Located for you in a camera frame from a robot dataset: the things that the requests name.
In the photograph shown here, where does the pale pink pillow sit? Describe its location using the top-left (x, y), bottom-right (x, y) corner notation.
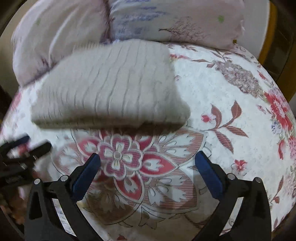
top-left (11, 1), bottom-right (108, 86)

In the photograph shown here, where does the person's right hand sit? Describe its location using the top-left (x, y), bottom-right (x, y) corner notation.
top-left (1, 184), bottom-right (32, 225)

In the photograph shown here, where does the cream knitted sweater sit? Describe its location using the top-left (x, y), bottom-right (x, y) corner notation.
top-left (31, 40), bottom-right (191, 128)

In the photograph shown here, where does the floral quilted bedspread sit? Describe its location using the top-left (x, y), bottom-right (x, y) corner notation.
top-left (1, 44), bottom-right (295, 240)

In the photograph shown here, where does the lavender print pillow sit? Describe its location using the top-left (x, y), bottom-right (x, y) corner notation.
top-left (108, 1), bottom-right (245, 50)

